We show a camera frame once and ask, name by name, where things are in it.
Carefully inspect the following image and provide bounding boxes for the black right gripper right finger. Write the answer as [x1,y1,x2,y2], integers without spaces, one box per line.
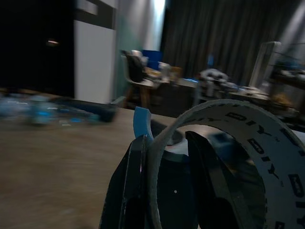
[185,130,265,229]

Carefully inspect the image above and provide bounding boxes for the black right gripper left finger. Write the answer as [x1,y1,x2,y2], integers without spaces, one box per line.
[100,135,155,229]

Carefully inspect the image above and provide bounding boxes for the white printed tape roll core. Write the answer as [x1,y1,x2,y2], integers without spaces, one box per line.
[146,99,305,229]

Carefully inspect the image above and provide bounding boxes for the blue tape strip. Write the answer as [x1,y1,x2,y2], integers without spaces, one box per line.
[132,106,155,142]

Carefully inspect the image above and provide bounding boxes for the cluttered wooden table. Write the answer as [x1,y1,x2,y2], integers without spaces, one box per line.
[142,77,200,116]

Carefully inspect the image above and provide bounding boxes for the black and white bag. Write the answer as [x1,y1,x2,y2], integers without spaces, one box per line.
[197,68,230,92]

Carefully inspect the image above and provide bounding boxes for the chair with black jacket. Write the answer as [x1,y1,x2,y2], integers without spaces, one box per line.
[121,49,157,108]

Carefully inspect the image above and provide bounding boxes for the white upright board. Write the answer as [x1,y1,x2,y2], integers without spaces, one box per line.
[248,41,282,89]

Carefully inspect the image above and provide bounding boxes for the white cabinet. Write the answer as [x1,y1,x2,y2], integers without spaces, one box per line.
[73,20,118,104]

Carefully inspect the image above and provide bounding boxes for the blue storage box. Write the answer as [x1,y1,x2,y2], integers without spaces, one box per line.
[141,49,163,70]

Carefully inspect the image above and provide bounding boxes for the dark grey curtain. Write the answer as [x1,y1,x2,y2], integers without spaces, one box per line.
[161,0,305,84]

